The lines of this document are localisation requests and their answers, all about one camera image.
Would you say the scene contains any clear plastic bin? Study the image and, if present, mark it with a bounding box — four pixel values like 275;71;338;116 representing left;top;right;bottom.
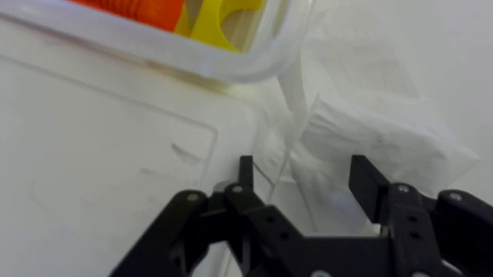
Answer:
0;0;316;87

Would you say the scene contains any orange ridged plastic toy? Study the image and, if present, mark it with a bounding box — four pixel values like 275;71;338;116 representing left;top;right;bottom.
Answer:
68;0;187;34

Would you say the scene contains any yellow plastic toy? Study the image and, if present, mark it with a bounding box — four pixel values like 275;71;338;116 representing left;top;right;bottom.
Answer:
175;0;267;53

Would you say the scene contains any white plastic board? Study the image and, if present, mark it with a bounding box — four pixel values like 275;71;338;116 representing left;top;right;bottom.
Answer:
0;14;290;277

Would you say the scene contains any white paper napkin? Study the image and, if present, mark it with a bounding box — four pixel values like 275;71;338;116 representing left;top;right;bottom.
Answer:
253;2;483;238

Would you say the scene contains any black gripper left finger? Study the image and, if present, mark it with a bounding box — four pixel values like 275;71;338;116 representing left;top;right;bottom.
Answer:
110;154;309;277

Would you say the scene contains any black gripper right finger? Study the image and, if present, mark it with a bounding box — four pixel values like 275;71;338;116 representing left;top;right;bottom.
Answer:
347;153;493;277

